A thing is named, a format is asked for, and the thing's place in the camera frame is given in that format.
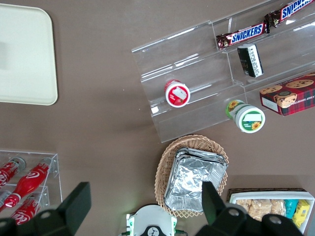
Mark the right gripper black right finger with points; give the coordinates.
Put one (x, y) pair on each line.
(221, 221)

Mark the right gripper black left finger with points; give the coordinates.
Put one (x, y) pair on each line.
(66, 216)

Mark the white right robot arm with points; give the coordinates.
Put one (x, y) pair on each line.
(152, 218)

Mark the aluminium foil tray stack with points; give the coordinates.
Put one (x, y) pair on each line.
(189, 177)

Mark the light oval wicker basket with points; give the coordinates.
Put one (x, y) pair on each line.
(165, 159)

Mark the cream plastic serving tray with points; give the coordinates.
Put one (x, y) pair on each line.
(24, 61)

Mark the clear bag of crackers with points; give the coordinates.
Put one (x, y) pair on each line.
(256, 206)
(278, 207)

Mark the red Coca-Cola bottle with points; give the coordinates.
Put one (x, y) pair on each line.
(8, 172)
(29, 180)
(24, 211)

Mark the clear acrylic bottle rack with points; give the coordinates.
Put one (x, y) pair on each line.
(55, 172)

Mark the white rectangular snack bin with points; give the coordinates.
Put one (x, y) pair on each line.
(270, 195)

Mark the teal snack packet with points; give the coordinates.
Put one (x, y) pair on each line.
(291, 206)

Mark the yellow snack packet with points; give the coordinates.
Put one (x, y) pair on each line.
(302, 211)

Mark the green sunflower lidded cup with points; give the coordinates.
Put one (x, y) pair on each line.
(249, 119)

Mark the red strawberry yogurt cup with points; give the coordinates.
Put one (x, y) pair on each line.
(177, 94)

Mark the red tartan cookie box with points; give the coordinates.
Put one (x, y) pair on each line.
(290, 98)

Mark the clear acrylic stepped shelf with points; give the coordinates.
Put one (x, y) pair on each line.
(197, 61)

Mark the small black chocolate box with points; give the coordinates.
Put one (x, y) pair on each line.
(249, 61)

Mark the Snickers chocolate bar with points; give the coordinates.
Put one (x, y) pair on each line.
(290, 11)
(246, 35)

